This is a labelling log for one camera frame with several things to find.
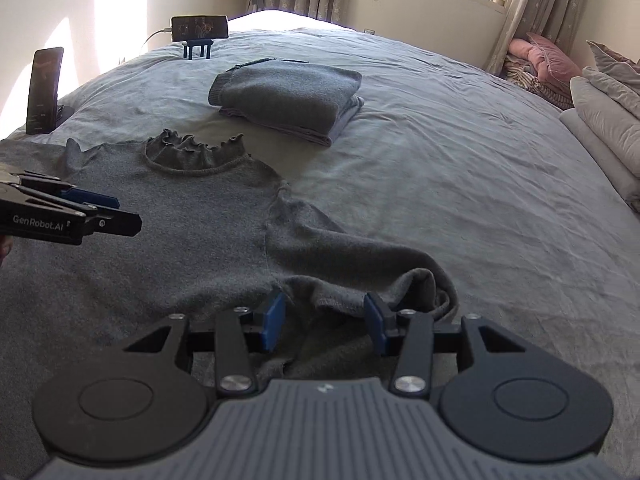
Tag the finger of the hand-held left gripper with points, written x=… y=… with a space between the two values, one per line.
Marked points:
x=117 y=224
x=92 y=200

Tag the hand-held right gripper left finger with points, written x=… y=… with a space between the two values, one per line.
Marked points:
x=275 y=320

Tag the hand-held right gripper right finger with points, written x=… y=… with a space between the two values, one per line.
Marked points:
x=376 y=322

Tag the grey ruffled-collar sweater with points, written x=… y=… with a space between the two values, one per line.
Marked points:
x=200 y=220

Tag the round black phone stand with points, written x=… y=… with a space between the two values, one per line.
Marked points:
x=65 y=112

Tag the upright black smartphone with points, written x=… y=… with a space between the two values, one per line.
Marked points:
x=45 y=90

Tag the blue chair-shaped phone stand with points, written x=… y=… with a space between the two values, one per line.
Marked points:
x=198 y=47

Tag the sideways black smartphone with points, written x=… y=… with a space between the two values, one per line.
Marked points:
x=200 y=28

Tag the folded grey knit garment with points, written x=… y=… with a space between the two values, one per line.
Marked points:
x=290 y=92

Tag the striped folded bedding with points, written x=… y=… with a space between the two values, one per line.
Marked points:
x=537 y=82

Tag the folded grey quilt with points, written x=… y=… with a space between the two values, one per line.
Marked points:
x=617 y=92

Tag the beige star-print curtain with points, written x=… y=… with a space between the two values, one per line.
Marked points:
x=540 y=10

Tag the grey pink-trimmed pillow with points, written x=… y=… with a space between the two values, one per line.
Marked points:
x=617 y=60

